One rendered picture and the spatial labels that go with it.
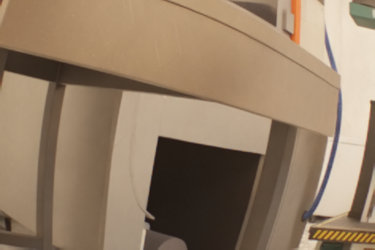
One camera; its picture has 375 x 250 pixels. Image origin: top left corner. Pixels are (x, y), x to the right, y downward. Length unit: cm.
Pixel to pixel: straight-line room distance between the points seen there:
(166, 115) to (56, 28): 107
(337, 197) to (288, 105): 387
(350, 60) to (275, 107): 475
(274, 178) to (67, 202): 73
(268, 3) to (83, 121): 73
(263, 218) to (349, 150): 368
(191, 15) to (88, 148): 90
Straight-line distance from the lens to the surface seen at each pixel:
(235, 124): 180
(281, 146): 102
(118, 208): 149
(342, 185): 468
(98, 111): 151
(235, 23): 73
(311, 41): 241
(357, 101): 543
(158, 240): 188
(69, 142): 159
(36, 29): 51
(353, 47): 557
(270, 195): 102
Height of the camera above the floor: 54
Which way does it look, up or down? 3 degrees up
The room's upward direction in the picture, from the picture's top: 10 degrees clockwise
